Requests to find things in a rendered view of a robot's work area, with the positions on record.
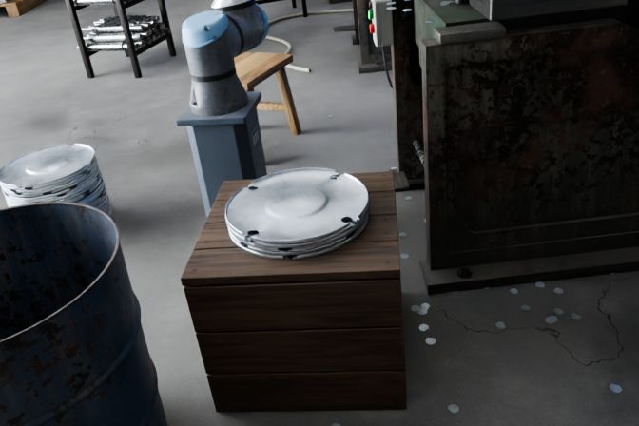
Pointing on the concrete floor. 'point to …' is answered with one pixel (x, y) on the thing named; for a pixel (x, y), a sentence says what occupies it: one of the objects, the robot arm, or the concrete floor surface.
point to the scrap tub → (70, 322)
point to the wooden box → (301, 316)
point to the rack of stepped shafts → (130, 35)
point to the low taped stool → (266, 67)
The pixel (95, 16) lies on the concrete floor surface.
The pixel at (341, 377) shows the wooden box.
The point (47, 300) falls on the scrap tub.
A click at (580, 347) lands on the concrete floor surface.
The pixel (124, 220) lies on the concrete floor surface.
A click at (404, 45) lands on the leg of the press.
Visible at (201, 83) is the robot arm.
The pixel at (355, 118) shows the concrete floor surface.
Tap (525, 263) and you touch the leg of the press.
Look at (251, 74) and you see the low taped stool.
